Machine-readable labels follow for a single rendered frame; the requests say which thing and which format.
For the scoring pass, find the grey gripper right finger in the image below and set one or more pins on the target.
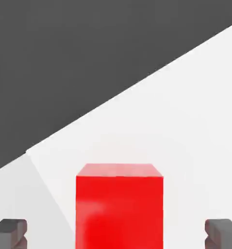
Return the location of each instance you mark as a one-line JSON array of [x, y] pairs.
[[224, 236]]

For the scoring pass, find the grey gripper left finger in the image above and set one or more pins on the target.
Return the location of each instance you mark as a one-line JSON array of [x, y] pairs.
[[9, 235]]

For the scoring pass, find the small red cube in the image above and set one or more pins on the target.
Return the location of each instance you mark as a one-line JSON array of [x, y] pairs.
[[119, 210]]

